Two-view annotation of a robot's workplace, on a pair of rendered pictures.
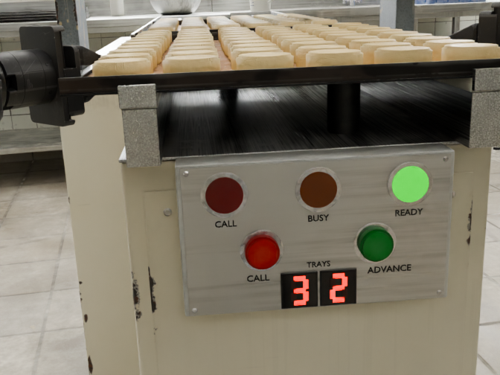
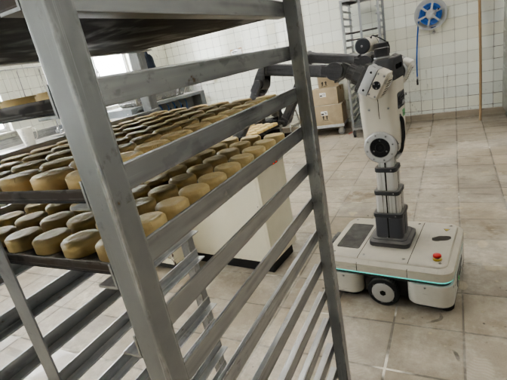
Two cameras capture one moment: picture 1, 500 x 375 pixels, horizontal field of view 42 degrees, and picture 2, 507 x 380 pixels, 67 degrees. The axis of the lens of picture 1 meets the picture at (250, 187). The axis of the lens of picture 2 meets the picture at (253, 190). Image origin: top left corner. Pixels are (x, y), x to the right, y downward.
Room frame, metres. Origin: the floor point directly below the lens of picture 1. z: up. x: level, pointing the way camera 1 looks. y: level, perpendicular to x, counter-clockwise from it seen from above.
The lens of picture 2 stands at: (-0.81, 1.80, 1.32)
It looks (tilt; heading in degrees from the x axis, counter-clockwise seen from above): 18 degrees down; 310
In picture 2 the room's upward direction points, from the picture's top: 11 degrees counter-clockwise
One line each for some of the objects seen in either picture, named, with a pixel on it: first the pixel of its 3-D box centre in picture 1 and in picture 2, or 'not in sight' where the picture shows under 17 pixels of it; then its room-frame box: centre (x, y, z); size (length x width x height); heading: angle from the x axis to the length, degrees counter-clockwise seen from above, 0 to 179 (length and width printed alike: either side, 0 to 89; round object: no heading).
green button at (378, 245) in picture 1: (375, 242); not in sight; (0.54, -0.11, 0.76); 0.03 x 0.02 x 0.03; 95
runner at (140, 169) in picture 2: not in sight; (230, 123); (-0.39, 1.32, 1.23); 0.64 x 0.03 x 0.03; 101
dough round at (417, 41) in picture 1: (427, 47); not in sight; (0.70, -0.19, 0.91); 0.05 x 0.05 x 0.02
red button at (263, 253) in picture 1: (261, 251); not in sight; (0.53, -0.01, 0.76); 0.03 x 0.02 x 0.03; 95
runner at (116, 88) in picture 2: not in sight; (219, 67); (-0.39, 1.32, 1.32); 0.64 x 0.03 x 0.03; 101
